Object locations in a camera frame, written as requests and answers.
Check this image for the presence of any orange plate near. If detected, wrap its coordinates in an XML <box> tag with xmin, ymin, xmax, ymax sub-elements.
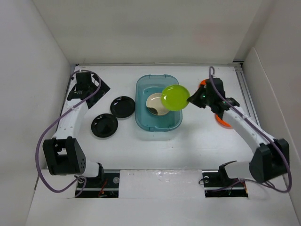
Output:
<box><xmin>214</xmin><ymin>114</ymin><xmax>232</xmax><ymax>129</ymax></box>

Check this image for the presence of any orange plate far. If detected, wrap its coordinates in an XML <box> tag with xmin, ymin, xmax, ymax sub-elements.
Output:
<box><xmin>199</xmin><ymin>80</ymin><xmax>206</xmax><ymax>88</ymax></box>

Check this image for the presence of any black plate near bin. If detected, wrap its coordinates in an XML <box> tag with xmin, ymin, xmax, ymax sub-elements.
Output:
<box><xmin>110</xmin><ymin>96</ymin><xmax>135</xmax><ymax>119</ymax></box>

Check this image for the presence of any green plate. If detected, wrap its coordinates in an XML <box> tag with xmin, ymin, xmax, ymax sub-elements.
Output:
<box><xmin>160</xmin><ymin>84</ymin><xmax>190</xmax><ymax>111</ymax></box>

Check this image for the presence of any teal transparent plastic bin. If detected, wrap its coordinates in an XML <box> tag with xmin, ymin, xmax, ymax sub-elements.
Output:
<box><xmin>135</xmin><ymin>74</ymin><xmax>182</xmax><ymax>132</ymax></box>

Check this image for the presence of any orange plate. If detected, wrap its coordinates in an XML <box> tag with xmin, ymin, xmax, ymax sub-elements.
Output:
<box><xmin>214</xmin><ymin>114</ymin><xmax>232</xmax><ymax>129</ymax></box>
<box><xmin>199</xmin><ymin>80</ymin><xmax>206</xmax><ymax>88</ymax></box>

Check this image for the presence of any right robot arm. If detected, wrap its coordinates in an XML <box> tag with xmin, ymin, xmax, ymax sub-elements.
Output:
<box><xmin>187</xmin><ymin>78</ymin><xmax>289</xmax><ymax>186</ymax></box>

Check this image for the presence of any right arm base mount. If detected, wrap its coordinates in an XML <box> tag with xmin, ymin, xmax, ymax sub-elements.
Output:
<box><xmin>199</xmin><ymin>170</ymin><xmax>248</xmax><ymax>198</ymax></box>

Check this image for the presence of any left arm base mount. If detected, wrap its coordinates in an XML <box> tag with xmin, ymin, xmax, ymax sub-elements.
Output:
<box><xmin>75</xmin><ymin>169</ymin><xmax>120</xmax><ymax>198</ymax></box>

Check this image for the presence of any beige plate with black brushstroke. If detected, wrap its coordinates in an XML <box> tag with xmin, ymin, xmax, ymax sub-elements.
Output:
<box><xmin>146</xmin><ymin>93</ymin><xmax>170</xmax><ymax>116</ymax></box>

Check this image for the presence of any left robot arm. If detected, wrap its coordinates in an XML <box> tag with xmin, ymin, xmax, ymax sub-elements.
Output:
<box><xmin>42</xmin><ymin>70</ymin><xmax>110</xmax><ymax>187</ymax></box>

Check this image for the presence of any black plate front left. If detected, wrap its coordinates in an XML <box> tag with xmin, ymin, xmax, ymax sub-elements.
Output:
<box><xmin>91</xmin><ymin>113</ymin><xmax>119</xmax><ymax>138</ymax></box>

